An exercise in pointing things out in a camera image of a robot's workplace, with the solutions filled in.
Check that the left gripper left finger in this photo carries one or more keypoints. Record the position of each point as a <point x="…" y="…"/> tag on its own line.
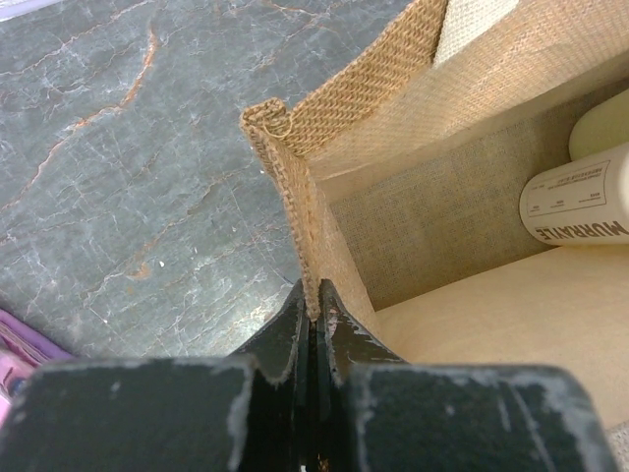
<point x="240" y="412"/>

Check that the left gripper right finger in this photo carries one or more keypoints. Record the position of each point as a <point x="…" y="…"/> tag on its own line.
<point x="384" y="414"/>

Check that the brown canvas tote bag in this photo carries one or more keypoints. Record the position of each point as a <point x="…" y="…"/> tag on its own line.
<point x="401" y="178"/>

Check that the cream bottle white cap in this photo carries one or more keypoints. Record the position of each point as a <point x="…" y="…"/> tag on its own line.
<point x="583" y="202"/>

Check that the yellow-green pump lotion bottle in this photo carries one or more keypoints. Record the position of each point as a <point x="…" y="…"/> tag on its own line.
<point x="603" y="127"/>

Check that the pink printed package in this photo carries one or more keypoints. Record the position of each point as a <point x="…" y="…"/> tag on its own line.
<point x="23" y="350"/>

